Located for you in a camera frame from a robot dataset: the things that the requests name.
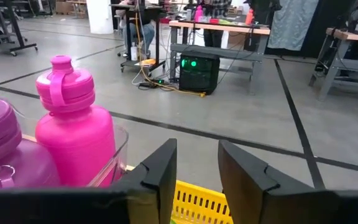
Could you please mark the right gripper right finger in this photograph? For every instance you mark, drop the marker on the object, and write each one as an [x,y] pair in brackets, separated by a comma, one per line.
[247,186]

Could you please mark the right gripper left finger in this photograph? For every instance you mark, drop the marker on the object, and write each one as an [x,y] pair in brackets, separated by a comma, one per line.
[160,174]

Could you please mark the bright pink squeeze bottle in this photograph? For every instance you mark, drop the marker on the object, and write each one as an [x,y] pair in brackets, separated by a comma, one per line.
[76,140]

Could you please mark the purple squeeze bottle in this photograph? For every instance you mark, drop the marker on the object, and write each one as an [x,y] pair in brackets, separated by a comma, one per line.
[11,161]

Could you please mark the yellow plastic basket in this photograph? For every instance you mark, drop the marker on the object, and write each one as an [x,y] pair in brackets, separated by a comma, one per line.
[197,202]

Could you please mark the clear plastic container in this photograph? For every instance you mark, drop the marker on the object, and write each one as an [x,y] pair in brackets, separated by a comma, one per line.
[121,146]

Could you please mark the black computer tower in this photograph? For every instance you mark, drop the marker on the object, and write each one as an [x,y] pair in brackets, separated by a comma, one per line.
[199,77]

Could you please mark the black rolling cart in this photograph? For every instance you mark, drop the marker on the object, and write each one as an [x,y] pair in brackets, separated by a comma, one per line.
[129,64]

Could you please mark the white bottle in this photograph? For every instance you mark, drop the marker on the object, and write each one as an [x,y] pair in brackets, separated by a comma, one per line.
[133,51]

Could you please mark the person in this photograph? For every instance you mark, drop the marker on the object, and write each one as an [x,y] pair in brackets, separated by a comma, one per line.
[216,18]
[145,31]

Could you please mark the small pink bottle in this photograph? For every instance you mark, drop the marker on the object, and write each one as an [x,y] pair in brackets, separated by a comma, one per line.
[198,14]

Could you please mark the small orange bottle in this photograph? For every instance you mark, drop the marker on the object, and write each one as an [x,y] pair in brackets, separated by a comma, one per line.
[249,17]

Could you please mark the white pillar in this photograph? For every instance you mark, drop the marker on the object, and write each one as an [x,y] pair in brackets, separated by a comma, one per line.
[99,15]

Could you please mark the grey-blue hanging cloth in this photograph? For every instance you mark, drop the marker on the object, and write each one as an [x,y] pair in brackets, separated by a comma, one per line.
[291,21]

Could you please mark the wooden table grey legs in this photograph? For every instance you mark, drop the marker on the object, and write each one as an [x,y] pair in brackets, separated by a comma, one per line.
[346,35]

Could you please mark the black floor stand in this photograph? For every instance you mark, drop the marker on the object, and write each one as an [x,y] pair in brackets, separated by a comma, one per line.
[14,28]

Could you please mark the wooden table grey frame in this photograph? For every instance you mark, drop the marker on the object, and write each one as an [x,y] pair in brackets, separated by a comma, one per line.
[219,28]

